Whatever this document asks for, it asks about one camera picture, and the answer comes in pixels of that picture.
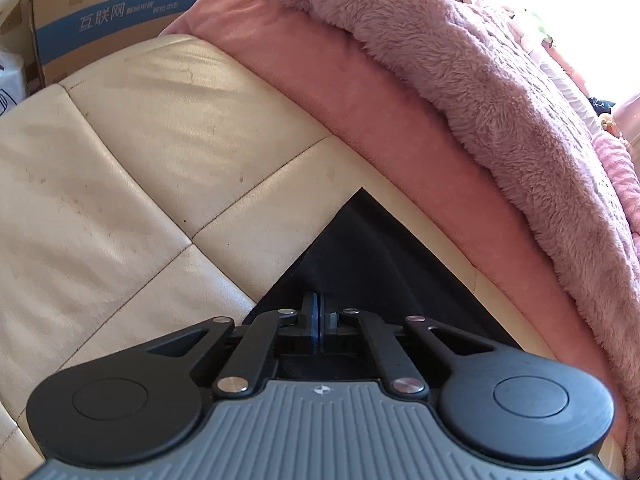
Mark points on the pink bed sheet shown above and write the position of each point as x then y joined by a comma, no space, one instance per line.
360,110

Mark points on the brown plush toy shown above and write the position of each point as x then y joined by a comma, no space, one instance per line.
607,121

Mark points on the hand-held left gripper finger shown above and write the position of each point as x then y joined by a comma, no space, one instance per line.
313,321
322,321

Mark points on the rolled fluffy pink blanket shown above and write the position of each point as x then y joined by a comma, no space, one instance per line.
622,175

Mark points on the black pants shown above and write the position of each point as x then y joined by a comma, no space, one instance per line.
380,280

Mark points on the white plastic bag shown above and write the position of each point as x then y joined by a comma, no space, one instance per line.
10,80

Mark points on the cardboard box with blue print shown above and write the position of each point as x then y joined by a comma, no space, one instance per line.
100,15

